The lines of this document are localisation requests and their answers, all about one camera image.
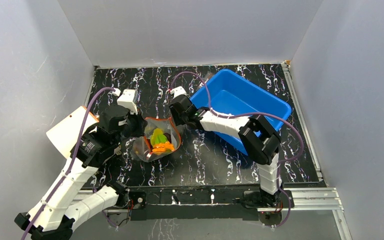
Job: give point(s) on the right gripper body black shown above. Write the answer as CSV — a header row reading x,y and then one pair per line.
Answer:
x,y
177,112

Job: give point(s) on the blue plastic bin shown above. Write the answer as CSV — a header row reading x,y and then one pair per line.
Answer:
x,y
230,93

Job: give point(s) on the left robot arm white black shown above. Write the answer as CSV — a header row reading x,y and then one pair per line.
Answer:
x,y
87,142

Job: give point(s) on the green toy leaf vegetable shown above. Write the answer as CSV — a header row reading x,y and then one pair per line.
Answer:
x,y
157,137

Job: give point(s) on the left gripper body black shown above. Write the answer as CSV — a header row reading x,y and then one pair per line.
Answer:
x,y
134,128

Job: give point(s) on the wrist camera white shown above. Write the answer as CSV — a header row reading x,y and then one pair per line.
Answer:
x,y
128,99
178,91

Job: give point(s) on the black marbled table mat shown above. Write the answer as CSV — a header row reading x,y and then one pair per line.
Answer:
x,y
203,157

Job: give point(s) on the orange toy food piece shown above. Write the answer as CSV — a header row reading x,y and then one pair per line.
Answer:
x,y
161,148

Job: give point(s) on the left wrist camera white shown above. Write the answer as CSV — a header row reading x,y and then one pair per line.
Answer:
x,y
128,99

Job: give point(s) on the white paper towel roll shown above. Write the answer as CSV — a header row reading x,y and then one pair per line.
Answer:
x,y
64,134

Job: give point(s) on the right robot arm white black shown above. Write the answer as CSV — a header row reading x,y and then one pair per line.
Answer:
x,y
258,137

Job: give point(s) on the purple toy eggplant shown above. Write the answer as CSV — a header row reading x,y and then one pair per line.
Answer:
x,y
168,137

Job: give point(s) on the clear zip bag orange zipper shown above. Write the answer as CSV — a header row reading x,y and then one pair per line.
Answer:
x,y
141,147

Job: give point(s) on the small clear marker box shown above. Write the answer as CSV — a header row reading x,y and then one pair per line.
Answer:
x,y
206,78

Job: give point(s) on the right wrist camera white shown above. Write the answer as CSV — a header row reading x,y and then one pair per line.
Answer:
x,y
178,91

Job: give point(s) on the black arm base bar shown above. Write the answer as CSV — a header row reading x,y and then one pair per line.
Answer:
x,y
202,202

